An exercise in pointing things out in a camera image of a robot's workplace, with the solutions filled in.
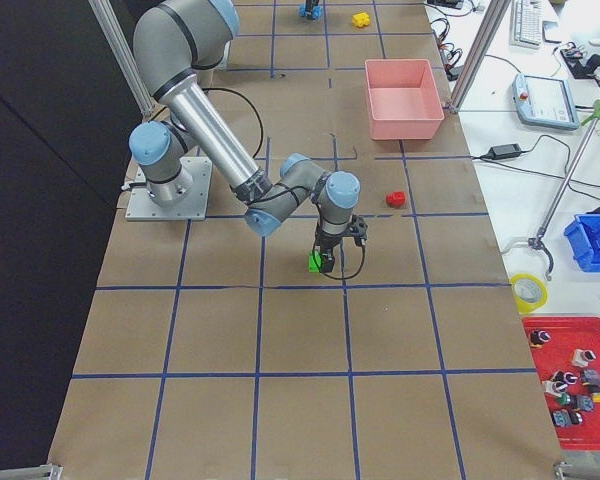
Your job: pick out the black power adapter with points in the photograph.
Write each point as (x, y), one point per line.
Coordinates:
(504, 152)

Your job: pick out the yellow tape roll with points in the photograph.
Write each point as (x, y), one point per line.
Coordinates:
(529, 292)

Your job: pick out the red toy block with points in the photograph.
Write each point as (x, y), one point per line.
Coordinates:
(395, 199)

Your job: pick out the grabber reach tool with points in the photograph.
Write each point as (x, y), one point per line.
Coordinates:
(537, 241)

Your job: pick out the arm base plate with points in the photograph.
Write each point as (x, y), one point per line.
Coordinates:
(184, 198)

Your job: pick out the white keyboard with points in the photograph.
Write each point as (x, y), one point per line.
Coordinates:
(525, 23)

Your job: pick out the aluminium frame post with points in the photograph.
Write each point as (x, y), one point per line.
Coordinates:
(484, 36)

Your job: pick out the blue storage bin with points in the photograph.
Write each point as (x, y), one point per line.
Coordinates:
(583, 235)

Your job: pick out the pink plastic box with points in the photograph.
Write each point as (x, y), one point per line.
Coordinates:
(402, 99)

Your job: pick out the teach pendant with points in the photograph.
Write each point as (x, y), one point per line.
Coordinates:
(545, 102)

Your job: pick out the blue toy block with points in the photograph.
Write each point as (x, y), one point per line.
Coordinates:
(314, 15)

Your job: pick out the green toy block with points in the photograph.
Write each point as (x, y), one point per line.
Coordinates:
(315, 262)

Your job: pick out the yellow toy block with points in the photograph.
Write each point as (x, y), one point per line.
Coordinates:
(361, 19)

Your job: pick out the red parts tray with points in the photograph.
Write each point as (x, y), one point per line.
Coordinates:
(566, 353)

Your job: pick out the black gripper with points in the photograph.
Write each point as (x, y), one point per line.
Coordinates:
(327, 242)
(310, 7)

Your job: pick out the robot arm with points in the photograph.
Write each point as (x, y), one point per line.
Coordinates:
(173, 42)

